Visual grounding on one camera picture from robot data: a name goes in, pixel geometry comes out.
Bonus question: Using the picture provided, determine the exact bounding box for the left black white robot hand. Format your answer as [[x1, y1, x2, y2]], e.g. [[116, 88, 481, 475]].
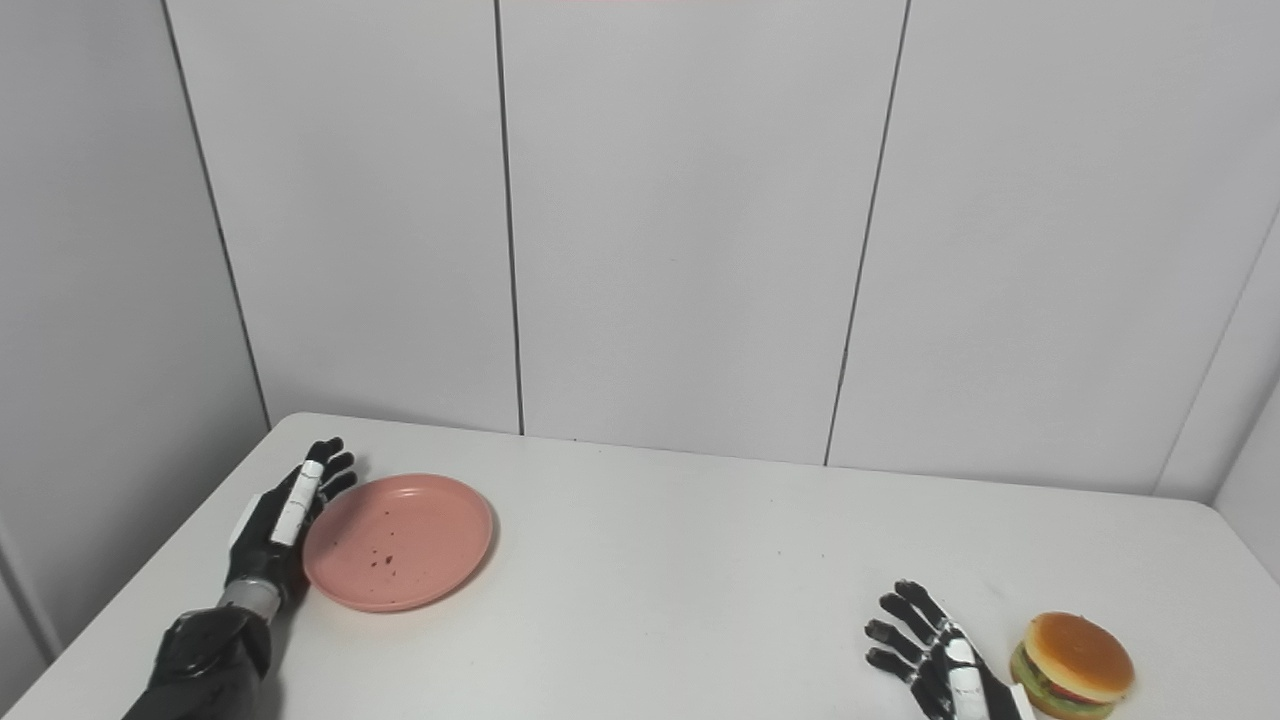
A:
[[224, 437, 358, 601]]

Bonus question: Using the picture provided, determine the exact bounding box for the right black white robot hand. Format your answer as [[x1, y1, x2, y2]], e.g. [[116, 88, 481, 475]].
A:
[[865, 580, 1036, 720]]

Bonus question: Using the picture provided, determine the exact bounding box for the toy hamburger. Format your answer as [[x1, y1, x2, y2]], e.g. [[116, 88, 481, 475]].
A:
[[1010, 612, 1135, 720]]

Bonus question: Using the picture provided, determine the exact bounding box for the pink round plate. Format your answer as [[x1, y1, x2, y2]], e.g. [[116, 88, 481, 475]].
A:
[[303, 474, 495, 613]]

